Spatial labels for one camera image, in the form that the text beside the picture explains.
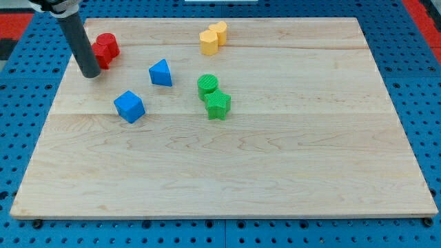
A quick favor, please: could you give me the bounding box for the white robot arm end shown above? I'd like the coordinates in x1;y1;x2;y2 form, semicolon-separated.
29;0;82;18

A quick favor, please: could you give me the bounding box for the blue triangle block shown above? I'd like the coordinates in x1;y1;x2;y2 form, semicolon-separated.
149;59;173;87

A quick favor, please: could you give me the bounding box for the blue cube block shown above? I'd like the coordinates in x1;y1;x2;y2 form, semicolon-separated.
114;90;145;123

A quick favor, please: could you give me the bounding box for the green star block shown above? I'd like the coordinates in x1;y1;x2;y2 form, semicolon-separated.
204;89;231;121

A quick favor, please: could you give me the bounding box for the light wooden board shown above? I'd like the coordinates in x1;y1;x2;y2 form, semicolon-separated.
10;17;438;220

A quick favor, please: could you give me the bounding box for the green cylinder block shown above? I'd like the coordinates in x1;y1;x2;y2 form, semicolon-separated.
197;74;218;101

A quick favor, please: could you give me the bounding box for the yellow hexagon block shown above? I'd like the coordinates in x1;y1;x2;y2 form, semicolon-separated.
199;30;218;56

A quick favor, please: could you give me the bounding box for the yellow heart block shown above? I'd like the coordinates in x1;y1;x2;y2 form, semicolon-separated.
209;21;227;46

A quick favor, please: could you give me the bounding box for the red angular block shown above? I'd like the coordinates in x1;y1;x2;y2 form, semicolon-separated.
92;43;112;70

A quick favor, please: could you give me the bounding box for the red cylinder block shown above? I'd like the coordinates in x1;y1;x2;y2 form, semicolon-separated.
96;32;120;58

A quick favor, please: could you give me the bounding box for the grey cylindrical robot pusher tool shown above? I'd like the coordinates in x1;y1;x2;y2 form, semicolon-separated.
57;12;101;79

